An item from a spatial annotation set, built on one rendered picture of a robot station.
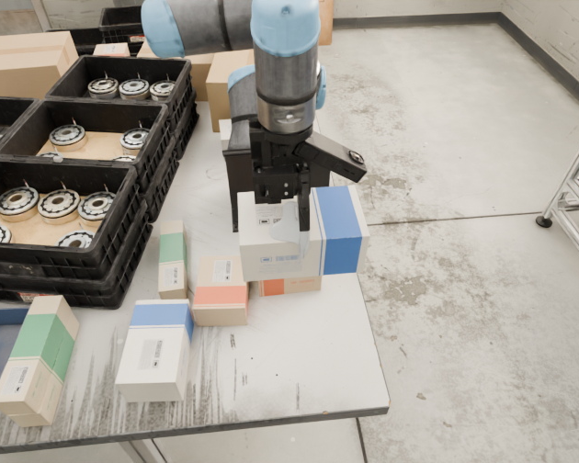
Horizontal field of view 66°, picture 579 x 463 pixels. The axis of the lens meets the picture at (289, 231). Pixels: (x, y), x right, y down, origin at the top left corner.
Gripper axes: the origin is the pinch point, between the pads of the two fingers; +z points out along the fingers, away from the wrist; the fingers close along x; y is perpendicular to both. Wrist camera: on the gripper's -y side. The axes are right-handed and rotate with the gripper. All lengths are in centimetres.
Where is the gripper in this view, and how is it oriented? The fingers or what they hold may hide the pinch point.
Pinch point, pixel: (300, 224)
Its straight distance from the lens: 73.3
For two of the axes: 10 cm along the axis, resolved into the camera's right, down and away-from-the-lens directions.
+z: 0.1, 6.9, 7.3
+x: 1.0, 7.2, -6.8
